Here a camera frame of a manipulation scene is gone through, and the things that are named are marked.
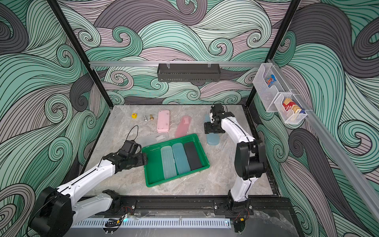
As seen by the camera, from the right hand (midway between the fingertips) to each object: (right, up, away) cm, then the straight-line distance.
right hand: (214, 130), depth 92 cm
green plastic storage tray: (-37, -24, -7) cm, 45 cm away
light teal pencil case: (-21, -18, -2) cm, 28 cm away
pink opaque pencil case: (-35, +5, +17) cm, 40 cm away
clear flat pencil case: (-44, -7, +6) cm, 45 cm away
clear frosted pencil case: (-28, -20, -4) cm, 35 cm away
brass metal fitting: (-45, +8, +18) cm, 49 cm away
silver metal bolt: (-49, +7, +18) cm, 53 cm away
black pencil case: (-14, -17, -2) cm, 22 cm away
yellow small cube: (-58, +10, +19) cm, 62 cm away
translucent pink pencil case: (-20, +1, +15) cm, 25 cm away
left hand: (-44, -16, -7) cm, 47 cm away
